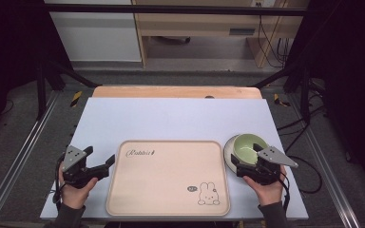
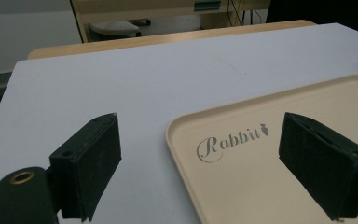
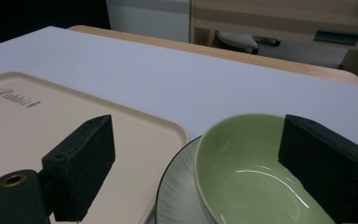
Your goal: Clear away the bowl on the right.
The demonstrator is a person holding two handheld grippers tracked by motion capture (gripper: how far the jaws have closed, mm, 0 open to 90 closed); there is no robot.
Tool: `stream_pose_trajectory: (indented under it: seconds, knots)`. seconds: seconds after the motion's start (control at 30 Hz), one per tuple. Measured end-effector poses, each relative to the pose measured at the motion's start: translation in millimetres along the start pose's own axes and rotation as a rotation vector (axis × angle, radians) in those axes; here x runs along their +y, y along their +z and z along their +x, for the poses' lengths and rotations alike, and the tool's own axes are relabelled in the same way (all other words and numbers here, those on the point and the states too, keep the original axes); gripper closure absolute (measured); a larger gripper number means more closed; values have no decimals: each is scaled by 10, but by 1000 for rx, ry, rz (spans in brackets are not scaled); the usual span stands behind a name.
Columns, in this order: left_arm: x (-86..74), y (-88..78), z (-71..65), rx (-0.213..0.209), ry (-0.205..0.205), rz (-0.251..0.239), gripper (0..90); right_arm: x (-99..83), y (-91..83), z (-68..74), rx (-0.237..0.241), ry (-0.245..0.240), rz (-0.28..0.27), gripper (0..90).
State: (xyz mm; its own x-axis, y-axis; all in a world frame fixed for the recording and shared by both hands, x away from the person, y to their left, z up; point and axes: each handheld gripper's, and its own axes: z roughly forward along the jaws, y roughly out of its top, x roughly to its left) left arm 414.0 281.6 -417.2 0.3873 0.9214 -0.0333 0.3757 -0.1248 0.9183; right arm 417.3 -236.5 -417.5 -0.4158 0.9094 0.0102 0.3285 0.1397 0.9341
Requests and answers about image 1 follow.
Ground white plate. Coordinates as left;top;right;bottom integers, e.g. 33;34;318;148
223;135;245;174

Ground person's left hand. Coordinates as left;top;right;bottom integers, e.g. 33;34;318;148
58;176;100;210

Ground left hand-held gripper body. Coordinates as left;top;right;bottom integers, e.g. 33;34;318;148
58;145;109;190

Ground beige tray with rabbit print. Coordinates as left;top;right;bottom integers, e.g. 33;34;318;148
105;140;232;218

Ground dark curtain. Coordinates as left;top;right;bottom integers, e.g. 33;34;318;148
284;0;365;199
0;0;74;142

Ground black floor cables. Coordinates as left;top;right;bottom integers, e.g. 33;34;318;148
276;104;328;195

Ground white table board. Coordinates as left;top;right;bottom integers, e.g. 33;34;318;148
39;97;310;221

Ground person's right hand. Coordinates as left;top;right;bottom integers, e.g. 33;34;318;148
242;165;288;208

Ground black frame strut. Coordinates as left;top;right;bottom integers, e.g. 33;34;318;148
35;59;100;122
252;62;312;124

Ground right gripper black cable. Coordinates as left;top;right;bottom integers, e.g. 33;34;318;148
278;175;292;214

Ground wooden desk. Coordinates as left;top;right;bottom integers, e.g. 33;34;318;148
131;0;310;68

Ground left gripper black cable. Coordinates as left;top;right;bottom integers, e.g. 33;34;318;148
52;156;66;211

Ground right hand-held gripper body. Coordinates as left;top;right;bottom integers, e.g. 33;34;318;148
236;145;299;186

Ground aluminium floor rail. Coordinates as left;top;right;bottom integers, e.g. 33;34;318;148
288;94;363;228
0;90;62;228

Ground wooden table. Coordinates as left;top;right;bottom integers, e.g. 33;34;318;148
91;85;263;100

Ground yellow black floor tape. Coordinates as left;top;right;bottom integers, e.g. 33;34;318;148
272;93;292;107
69;90;84;108

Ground thin black floor cable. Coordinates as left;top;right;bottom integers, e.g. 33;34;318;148
0;99;15;117

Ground green bowl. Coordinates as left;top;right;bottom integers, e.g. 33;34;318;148
232;133;269;166

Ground black horizontal frame bar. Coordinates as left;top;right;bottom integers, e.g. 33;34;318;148
43;3;309;17

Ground white wall socket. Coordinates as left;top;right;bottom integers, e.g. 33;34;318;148
252;0;278;9

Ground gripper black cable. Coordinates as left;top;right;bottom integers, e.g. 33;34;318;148
278;175;292;214
52;156;66;211

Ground white cabinet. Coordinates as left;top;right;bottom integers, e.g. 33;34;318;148
43;0;143;63

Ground black hanging cables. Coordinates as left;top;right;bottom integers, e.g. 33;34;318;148
257;14;290;68

